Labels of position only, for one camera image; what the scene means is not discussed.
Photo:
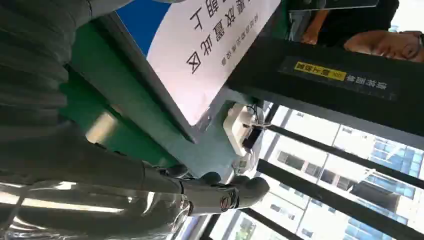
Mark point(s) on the black window frame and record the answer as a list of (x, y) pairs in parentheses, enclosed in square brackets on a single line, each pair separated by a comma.
[(331, 198)]

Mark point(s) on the yellow and black label sticker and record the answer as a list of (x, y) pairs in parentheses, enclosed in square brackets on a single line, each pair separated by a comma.
[(334, 75)]

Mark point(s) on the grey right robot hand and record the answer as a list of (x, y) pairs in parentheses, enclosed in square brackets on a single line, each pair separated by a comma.
[(99, 165)]

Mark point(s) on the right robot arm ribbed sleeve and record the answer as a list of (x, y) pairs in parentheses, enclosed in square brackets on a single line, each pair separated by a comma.
[(30, 66)]

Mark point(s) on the white and blue printed sign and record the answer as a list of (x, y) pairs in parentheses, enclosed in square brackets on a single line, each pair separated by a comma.
[(198, 56)]

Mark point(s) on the person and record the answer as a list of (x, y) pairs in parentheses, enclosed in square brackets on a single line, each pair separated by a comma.
[(357, 23)]

